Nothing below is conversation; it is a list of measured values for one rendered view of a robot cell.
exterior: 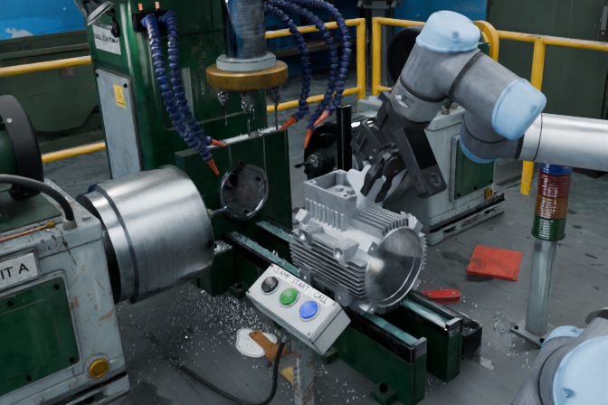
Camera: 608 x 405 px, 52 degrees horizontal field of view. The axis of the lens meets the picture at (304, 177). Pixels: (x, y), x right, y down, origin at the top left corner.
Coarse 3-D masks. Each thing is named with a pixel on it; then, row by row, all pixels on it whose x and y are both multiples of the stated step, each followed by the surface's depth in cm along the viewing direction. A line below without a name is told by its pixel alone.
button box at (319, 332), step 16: (272, 272) 104; (288, 272) 102; (256, 288) 103; (304, 288) 98; (256, 304) 103; (272, 304) 99; (320, 304) 94; (336, 304) 93; (288, 320) 95; (304, 320) 93; (320, 320) 92; (336, 320) 93; (304, 336) 92; (320, 336) 92; (336, 336) 94; (320, 352) 93
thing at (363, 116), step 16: (368, 112) 161; (320, 128) 156; (336, 128) 152; (352, 128) 151; (320, 144) 157; (336, 144) 153; (304, 160) 166; (320, 160) 158; (336, 160) 154; (352, 160) 149; (400, 192) 159
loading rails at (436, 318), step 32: (256, 224) 158; (256, 256) 141; (288, 256) 150; (352, 320) 118; (384, 320) 117; (416, 320) 119; (448, 320) 116; (352, 352) 121; (384, 352) 113; (416, 352) 108; (448, 352) 114; (384, 384) 113; (416, 384) 110
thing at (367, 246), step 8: (296, 216) 123; (304, 216) 122; (416, 224) 116; (368, 240) 110; (360, 248) 110; (368, 248) 109; (416, 280) 121; (416, 288) 122; (360, 304) 115; (368, 304) 114; (368, 312) 114
